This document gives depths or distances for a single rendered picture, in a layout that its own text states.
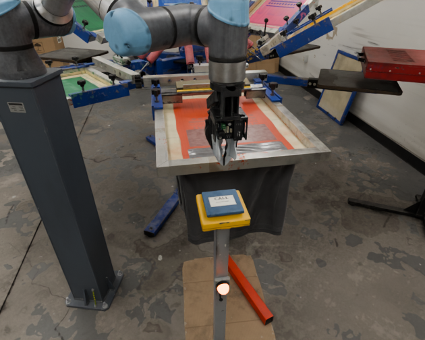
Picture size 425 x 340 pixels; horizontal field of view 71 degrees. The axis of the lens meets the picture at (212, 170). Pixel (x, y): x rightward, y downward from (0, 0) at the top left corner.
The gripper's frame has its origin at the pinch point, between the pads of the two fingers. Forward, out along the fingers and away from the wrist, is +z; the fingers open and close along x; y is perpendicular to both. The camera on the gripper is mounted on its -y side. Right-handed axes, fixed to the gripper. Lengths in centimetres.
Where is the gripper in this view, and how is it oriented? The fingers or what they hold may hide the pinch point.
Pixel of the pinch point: (222, 158)
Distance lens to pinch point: 74.1
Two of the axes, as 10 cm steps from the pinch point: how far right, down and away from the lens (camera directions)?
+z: 0.0, 8.4, 5.4
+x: 9.8, -0.9, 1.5
